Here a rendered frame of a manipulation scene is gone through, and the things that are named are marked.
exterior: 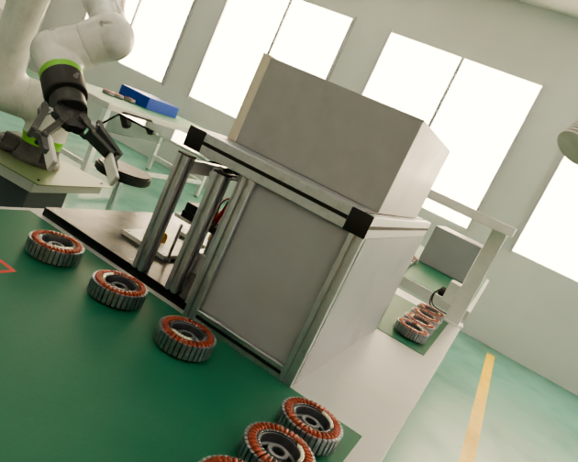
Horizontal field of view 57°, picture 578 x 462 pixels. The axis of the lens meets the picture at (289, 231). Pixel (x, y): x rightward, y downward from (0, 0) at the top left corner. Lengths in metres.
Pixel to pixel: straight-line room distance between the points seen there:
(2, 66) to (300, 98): 0.96
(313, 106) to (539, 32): 5.17
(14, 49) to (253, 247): 1.02
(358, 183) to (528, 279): 4.88
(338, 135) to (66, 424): 0.73
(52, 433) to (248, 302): 0.49
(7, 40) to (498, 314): 5.15
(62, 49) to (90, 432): 0.86
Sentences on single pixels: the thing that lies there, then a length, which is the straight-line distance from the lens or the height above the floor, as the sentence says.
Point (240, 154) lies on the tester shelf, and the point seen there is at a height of 1.11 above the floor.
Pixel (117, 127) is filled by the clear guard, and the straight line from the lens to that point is 1.35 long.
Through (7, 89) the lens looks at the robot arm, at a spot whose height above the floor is 0.95.
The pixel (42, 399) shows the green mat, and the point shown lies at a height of 0.75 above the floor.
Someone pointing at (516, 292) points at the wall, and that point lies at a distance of 5.91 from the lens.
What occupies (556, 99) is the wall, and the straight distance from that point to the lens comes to 6.03.
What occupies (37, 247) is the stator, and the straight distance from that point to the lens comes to 1.16.
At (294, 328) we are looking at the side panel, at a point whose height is 0.85.
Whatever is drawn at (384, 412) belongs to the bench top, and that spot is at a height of 0.75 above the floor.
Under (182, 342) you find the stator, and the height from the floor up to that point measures 0.78.
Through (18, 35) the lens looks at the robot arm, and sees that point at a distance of 1.78.
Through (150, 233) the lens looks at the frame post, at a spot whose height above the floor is 0.86.
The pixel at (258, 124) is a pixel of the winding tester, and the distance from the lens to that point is 1.19.
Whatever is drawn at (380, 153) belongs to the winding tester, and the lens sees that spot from 1.09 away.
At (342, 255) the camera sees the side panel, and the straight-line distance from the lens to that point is 0.98.
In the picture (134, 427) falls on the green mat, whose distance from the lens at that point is 0.79.
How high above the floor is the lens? 1.20
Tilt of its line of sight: 10 degrees down
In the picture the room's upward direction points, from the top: 25 degrees clockwise
